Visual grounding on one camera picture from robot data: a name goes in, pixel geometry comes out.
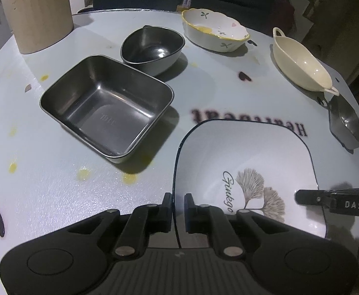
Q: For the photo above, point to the floral scalloped ceramic bowl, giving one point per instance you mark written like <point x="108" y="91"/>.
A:
<point x="213" y="31"/>

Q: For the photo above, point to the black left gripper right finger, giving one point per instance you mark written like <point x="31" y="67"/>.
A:
<point x="212" y="222"/>

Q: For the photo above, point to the large rectangular steel tray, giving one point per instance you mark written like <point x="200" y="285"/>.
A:
<point x="107" y="105"/>

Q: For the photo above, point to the heart-shaped steel bowl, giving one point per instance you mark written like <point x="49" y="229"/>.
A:
<point x="152" y="50"/>

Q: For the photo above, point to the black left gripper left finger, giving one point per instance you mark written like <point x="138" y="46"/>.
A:
<point x="144" y="221"/>

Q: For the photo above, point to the cream two-handled ceramic bowl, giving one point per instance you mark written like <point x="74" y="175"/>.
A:
<point x="299" y="65"/>

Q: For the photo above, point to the small rectangular steel tray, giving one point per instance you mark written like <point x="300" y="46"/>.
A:
<point x="344" y="123"/>

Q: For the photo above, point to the white square ginkgo plate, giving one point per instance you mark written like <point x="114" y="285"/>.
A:
<point x="237" y="165"/>

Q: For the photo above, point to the beige cylindrical container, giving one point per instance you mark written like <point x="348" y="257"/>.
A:
<point x="38" y="24"/>

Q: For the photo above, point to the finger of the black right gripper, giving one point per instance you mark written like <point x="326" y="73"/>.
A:
<point x="341" y="201"/>

